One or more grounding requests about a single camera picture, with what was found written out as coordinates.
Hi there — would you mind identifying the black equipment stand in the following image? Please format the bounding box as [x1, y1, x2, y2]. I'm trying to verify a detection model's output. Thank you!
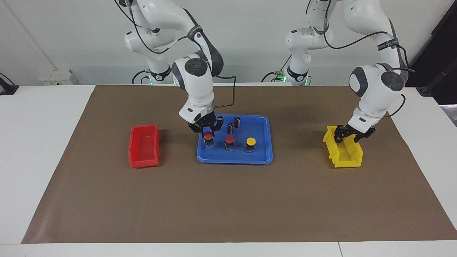
[407, 0, 457, 106]

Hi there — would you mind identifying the blue plastic tray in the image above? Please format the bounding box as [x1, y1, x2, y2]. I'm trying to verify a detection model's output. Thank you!
[196, 114, 273, 165]

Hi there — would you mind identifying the yellow plastic bin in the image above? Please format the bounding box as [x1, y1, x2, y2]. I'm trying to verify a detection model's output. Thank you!
[323, 125, 363, 168]

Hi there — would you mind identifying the black right base cable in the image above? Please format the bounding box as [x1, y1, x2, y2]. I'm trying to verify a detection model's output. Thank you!
[132, 69, 151, 85]

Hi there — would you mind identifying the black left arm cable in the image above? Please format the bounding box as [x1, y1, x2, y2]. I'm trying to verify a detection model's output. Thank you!
[306, 0, 415, 118]

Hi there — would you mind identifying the black base cable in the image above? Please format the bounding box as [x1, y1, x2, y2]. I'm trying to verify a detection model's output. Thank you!
[132, 69, 151, 85]
[261, 54, 292, 83]

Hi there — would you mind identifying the white box with yellow label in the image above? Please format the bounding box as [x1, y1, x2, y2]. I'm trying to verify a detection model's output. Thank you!
[39, 70, 80, 86]

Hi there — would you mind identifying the black clamp mount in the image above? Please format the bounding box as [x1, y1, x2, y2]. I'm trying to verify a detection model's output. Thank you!
[0, 73, 19, 96]

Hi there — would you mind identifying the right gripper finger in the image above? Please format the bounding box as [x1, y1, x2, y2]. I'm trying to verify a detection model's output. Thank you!
[188, 123, 205, 138]
[211, 119, 225, 136]

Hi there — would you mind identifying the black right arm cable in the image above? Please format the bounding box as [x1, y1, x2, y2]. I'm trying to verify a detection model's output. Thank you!
[114, 0, 237, 107]

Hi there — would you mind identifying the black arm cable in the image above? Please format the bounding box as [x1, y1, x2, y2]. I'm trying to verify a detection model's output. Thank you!
[306, 0, 415, 118]
[114, 0, 237, 107]

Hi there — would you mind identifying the black left base cable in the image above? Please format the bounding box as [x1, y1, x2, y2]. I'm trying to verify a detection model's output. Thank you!
[261, 54, 292, 83]

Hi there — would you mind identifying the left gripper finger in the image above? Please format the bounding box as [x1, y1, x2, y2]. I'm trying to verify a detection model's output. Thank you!
[334, 125, 352, 144]
[353, 127, 377, 143]

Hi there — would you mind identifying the brown paper table mat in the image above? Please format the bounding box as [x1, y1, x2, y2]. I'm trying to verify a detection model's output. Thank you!
[21, 85, 457, 244]

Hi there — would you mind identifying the red plastic bin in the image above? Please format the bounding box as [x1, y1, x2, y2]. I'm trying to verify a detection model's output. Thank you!
[128, 124, 161, 168]

